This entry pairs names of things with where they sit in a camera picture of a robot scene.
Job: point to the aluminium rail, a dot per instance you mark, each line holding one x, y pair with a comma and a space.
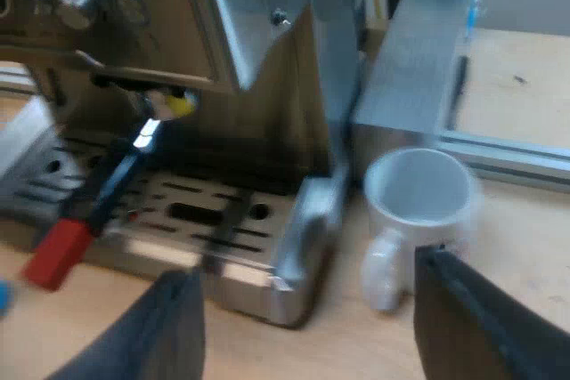
507, 153

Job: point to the bright blue tamper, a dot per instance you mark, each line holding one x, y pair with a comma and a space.
4, 297

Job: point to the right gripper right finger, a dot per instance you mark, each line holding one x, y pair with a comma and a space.
472, 326

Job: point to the steel espresso machine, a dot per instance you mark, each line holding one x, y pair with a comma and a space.
187, 131

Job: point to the white mug with print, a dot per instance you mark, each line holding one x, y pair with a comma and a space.
414, 215

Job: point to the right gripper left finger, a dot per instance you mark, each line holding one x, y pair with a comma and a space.
151, 335

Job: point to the metal block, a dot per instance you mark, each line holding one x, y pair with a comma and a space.
401, 82

